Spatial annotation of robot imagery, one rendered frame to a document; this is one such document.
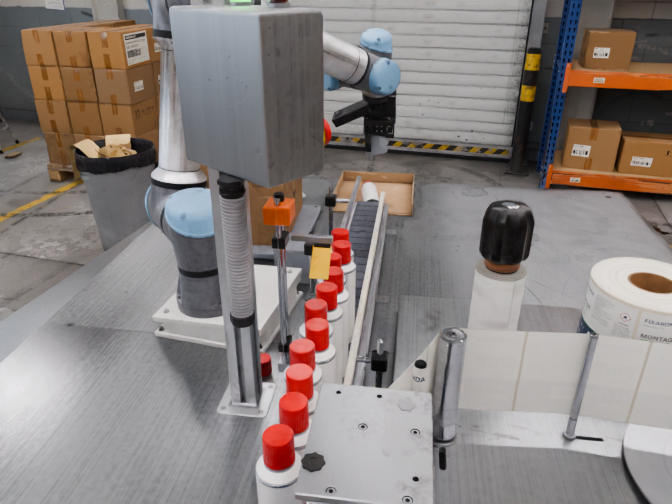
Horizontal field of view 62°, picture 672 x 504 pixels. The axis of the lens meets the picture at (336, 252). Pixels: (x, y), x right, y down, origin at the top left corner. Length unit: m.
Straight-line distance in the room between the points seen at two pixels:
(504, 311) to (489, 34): 4.25
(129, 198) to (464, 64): 3.05
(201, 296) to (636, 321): 0.79
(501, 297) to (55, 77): 4.24
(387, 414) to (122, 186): 2.93
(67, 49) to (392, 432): 4.37
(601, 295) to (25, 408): 1.02
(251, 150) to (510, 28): 4.52
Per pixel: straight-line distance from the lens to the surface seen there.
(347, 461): 0.50
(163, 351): 1.19
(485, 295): 0.97
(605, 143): 4.66
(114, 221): 3.46
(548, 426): 0.97
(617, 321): 1.07
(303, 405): 0.64
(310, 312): 0.80
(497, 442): 0.92
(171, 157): 1.21
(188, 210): 1.10
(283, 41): 0.64
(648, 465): 0.95
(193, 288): 1.15
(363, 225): 1.57
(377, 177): 2.05
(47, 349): 1.28
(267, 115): 0.64
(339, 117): 1.51
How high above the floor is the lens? 1.51
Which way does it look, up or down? 26 degrees down
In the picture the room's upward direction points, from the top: straight up
